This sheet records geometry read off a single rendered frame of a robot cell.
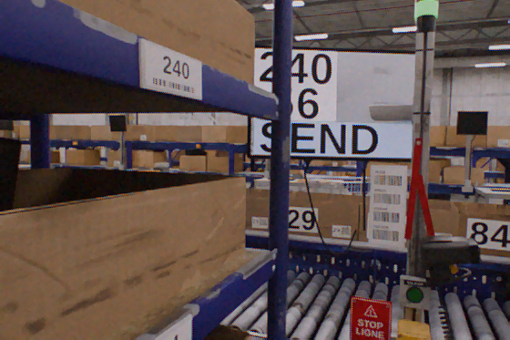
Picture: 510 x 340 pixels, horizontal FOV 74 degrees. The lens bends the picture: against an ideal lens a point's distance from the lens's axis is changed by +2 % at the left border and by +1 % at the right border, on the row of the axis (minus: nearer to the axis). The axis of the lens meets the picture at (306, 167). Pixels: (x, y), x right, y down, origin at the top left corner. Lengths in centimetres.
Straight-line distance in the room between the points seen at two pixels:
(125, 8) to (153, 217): 16
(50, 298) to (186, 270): 13
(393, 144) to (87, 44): 80
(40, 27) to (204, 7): 19
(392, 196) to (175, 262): 59
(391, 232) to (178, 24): 67
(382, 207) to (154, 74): 67
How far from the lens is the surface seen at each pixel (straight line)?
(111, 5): 28
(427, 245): 79
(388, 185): 83
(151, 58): 25
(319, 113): 90
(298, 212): 153
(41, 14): 21
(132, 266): 30
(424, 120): 83
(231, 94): 33
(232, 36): 41
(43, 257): 25
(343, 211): 147
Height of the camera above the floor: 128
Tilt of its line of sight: 3 degrees down
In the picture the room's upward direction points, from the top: 1 degrees clockwise
